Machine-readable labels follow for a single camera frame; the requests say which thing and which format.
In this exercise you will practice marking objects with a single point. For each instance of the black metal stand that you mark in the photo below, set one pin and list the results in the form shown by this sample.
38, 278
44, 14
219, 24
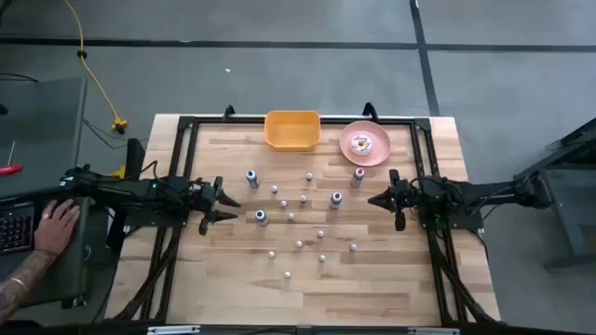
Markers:
564, 222

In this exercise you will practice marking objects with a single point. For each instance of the pink round plate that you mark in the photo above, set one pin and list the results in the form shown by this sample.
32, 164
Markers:
379, 144

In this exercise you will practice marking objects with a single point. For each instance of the black aluminium table frame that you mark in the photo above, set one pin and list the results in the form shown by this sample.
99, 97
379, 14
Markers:
223, 121

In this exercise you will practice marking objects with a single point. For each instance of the black frame brace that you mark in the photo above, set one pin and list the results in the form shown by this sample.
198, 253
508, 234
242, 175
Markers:
228, 111
370, 111

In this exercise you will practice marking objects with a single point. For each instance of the yellow plastic bin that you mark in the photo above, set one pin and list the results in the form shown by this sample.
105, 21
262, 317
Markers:
292, 132

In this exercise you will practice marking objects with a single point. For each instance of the silver metal bracket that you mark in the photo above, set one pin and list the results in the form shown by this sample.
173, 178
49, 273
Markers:
172, 330

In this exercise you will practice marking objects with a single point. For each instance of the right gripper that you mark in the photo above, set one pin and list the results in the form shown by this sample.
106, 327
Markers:
407, 195

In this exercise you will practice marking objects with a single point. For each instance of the grey desk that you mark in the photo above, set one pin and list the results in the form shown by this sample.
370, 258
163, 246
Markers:
42, 121

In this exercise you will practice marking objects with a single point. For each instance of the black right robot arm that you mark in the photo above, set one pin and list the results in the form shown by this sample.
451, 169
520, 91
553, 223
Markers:
489, 191

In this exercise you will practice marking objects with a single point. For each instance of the white sprinkled donut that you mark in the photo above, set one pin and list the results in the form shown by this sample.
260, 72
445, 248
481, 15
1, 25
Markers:
355, 148

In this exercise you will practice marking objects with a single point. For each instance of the large blue food colouring bottle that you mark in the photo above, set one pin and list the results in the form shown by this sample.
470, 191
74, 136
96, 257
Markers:
252, 180

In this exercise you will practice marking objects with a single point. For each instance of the black box beside table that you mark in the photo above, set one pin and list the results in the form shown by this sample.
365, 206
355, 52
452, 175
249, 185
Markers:
135, 158

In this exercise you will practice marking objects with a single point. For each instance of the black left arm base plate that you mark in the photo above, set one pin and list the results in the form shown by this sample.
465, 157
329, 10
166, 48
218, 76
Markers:
149, 221

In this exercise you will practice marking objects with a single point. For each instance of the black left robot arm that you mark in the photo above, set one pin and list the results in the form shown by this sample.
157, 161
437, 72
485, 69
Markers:
121, 190

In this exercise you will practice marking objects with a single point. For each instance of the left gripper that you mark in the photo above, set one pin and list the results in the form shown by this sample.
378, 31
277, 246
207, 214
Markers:
205, 195

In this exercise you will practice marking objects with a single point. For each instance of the large red food colouring bottle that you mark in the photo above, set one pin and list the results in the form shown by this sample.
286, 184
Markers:
357, 178

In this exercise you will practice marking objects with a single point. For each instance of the person's hand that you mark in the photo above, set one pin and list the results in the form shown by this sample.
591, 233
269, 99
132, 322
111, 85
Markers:
56, 228

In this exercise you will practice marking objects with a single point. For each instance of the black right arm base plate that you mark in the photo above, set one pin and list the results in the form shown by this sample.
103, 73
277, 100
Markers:
465, 223

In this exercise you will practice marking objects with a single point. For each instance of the black keyboard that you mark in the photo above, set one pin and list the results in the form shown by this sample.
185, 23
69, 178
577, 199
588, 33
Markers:
16, 230

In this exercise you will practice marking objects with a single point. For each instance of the large purple food colouring bottle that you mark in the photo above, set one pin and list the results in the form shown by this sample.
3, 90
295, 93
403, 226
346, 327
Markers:
335, 201

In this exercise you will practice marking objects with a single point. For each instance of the person's forearm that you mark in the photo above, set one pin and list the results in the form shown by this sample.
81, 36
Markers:
32, 267

